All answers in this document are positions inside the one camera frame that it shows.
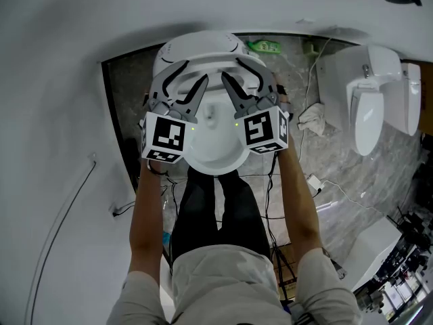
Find small green fitting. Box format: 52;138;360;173
302;37;320;58

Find white oval toilet bowl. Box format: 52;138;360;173
182;89;252;176

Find dark equipment clutter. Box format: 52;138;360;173
353;208;433;325

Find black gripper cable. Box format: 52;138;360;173
263;154;299;304
147;159;181;267

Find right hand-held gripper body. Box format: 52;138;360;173
233;92;290;156

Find person's right forearm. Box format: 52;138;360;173
275;146;324;264

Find white box-shaped fixture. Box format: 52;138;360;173
351;217;404;293

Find white round disc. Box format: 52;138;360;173
152;30;250;77

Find open cardboard box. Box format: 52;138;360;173
417;61;433;133

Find white power adapter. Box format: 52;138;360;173
306;174;324;193

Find grey buckled strap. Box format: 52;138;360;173
290;303;319;325

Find crumpled white cloth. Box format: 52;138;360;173
297;102;327;137

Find white boxy closed toilet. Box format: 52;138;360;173
382;61;422;137

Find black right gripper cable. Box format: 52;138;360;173
263;154;299;304

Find small blue object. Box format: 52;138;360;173
161;231;174;254

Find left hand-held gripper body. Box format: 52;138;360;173
140;96;198;165

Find person's right hand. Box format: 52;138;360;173
273;76;290;113

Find person's left forearm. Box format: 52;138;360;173
129;159;170;274

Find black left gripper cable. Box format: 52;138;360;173
147;159;181;267

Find white adapter cable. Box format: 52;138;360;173
319;179;387;213

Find thin white floor cable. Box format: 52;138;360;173
304;37;334;114

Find black plugged wall cable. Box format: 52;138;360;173
111;200;137;218

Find person's dark trousers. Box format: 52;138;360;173
170;166;272;271

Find person's beige shirt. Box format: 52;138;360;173
106;244;363;325

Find grey wall cable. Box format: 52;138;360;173
25;152;97;325

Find green plastic bottle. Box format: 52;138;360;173
246;39;283;55

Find white toilet with tank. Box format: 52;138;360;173
316;44;404;157

